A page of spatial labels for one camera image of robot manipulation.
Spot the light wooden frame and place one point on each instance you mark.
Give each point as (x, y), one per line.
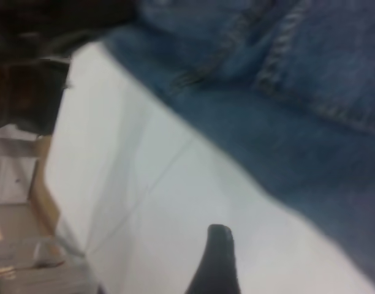
(45, 199)

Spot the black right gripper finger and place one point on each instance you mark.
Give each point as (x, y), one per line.
(216, 263)

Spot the black blurry equipment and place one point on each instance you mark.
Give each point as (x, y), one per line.
(25, 92)

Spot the blue denim pants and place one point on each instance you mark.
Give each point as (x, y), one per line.
(297, 122)

